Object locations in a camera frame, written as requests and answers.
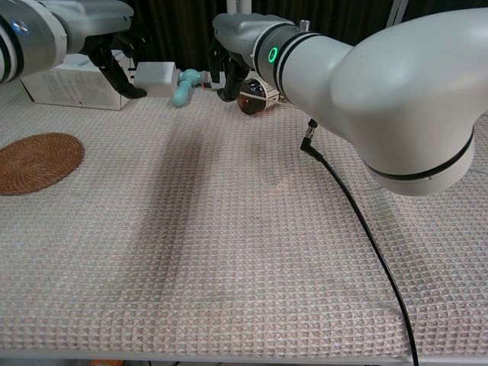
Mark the black curtain panel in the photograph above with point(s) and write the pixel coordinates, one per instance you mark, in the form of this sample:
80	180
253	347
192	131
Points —
343	15
438	4
175	30

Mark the beige waffle table cloth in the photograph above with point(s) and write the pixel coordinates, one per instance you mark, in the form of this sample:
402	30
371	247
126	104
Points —
190	248

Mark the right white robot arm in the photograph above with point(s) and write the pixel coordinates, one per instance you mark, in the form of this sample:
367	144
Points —
400	95

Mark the white cardboard product box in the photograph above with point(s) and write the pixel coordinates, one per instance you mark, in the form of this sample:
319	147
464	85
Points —
68	89

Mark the brown glass bottle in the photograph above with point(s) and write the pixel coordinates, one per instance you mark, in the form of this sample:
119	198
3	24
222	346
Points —
253	106

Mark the round woven rattan coaster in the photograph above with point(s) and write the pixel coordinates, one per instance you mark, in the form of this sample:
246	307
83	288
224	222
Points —
34	162

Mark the white frame post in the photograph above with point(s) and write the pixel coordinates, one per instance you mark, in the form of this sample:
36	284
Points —
398	9
234	5

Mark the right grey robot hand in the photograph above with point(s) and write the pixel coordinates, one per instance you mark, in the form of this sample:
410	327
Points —
240	28

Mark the white charger adapter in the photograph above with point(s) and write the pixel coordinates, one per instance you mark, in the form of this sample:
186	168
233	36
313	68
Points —
156	78

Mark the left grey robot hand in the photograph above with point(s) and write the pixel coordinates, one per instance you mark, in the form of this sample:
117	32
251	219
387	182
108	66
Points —
91	19

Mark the light blue massage hammer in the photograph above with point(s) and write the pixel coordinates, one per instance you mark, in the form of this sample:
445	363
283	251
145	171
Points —
183	91

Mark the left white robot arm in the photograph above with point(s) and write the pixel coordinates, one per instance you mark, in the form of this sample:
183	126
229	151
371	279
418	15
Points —
30	42

